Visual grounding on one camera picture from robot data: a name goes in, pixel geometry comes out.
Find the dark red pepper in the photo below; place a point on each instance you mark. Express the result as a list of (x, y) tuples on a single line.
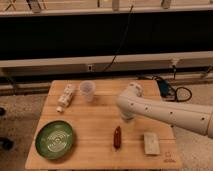
[(117, 138)]

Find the green round plate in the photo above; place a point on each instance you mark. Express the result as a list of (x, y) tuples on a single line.
[(54, 139)]

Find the clear plastic cup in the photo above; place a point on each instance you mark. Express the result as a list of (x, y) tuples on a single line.
[(87, 89)]

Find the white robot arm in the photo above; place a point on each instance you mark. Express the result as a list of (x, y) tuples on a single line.
[(195, 118)]

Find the white wall outlet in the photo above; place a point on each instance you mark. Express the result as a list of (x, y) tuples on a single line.
[(90, 68)]

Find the white rectangular sponge block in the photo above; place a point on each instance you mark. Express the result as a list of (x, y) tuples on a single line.
[(151, 143)]

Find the blue power adapter box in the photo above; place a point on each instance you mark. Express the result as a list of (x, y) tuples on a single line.
[(163, 87)]

